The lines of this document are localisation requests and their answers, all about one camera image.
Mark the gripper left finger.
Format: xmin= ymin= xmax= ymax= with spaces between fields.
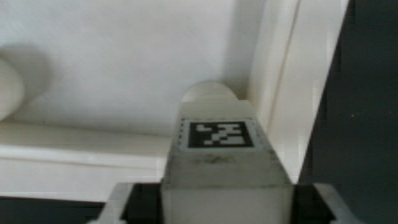
xmin=95 ymin=183 xmax=163 ymax=224

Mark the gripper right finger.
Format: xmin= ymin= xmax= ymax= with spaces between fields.
xmin=289 ymin=183 xmax=362 ymax=224

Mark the white table leg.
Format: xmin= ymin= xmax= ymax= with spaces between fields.
xmin=161 ymin=81 xmax=293 ymax=224

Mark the white square tabletop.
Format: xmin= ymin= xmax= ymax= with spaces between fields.
xmin=0 ymin=0 xmax=349 ymax=201

